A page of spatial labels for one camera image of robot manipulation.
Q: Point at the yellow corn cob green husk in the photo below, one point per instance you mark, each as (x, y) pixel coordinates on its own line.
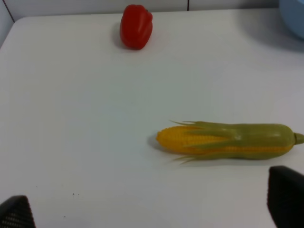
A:
(200, 140)

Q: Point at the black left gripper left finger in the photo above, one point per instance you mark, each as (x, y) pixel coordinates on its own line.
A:
(16, 212)

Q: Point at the light blue bowl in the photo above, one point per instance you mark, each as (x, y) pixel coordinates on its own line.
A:
(292, 12)

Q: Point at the red bell pepper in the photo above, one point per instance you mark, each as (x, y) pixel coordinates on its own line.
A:
(136, 26)

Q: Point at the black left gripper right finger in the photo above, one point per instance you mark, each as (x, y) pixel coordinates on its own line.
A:
(285, 197)

